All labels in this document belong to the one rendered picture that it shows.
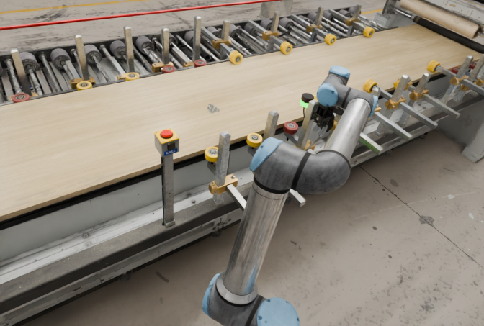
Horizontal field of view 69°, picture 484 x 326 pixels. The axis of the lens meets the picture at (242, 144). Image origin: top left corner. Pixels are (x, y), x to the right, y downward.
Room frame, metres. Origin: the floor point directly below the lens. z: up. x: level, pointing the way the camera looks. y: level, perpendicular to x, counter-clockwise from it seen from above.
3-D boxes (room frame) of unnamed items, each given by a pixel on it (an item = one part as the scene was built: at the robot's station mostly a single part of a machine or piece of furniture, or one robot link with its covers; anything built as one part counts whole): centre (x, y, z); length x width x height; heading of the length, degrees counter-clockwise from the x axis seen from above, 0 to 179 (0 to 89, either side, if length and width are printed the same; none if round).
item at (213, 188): (1.14, 0.06, 0.81); 0.14 x 0.06 x 0.05; 129
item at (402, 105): (1.93, -0.94, 0.95); 0.50 x 0.04 x 0.04; 39
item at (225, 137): (1.13, 0.08, 0.90); 0.04 x 0.04 x 0.48; 39
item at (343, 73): (1.39, -0.37, 1.32); 0.10 x 0.09 x 0.12; 159
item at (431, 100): (2.04, -1.17, 0.95); 0.37 x 0.03 x 0.03; 39
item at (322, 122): (1.39, -0.36, 1.15); 0.09 x 0.08 x 0.12; 130
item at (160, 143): (0.96, 0.28, 1.18); 0.07 x 0.07 x 0.08; 39
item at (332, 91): (1.28, -0.33, 1.32); 0.12 x 0.12 x 0.09; 69
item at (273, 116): (1.29, -0.12, 0.94); 0.04 x 0.04 x 0.48; 39
